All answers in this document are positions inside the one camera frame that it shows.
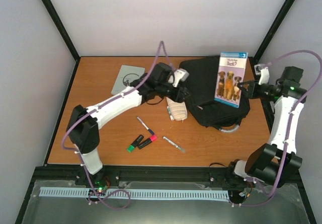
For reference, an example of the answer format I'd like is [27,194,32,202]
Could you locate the purple dog picture book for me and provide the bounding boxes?
[214,52,248,108]

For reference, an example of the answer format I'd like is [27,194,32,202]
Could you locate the black student bag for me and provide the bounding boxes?
[179,55,250,133]

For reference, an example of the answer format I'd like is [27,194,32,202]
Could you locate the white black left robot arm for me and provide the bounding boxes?
[65,62,189,185]

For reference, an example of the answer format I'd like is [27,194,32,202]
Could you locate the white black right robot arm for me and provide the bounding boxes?
[226,66,306,188]

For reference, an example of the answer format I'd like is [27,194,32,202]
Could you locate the beige ribbed pencil case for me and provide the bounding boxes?
[166,98,188,121]

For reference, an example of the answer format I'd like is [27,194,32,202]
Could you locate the green white glue stick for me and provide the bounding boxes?
[167,106,174,121]

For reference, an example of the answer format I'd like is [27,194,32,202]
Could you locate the blue capped white marker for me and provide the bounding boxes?
[136,116,154,135]

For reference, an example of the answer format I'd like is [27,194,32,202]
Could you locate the pink black highlighter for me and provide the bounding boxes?
[137,135,157,150]

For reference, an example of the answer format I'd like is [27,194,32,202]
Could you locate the grey Great Gatsby book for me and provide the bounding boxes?
[111,65,145,95]

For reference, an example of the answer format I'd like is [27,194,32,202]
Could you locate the silver pen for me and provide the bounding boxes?
[163,136,186,153]

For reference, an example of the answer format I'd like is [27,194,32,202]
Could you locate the green black highlighter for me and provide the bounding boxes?
[127,134,144,153]

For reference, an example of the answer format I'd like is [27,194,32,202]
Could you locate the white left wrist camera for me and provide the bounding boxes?
[172,68,189,88]

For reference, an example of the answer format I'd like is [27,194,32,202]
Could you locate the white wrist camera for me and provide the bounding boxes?
[254,63,270,85]
[172,68,189,88]

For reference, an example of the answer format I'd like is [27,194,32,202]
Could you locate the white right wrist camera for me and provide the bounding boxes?
[254,63,270,85]

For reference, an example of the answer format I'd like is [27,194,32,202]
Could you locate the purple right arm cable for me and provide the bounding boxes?
[230,49,322,207]

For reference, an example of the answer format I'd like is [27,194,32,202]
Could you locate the black aluminium frame rail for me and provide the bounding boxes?
[31,165,249,189]

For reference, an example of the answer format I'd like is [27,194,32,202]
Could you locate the light blue cable duct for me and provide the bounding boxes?
[39,187,229,201]

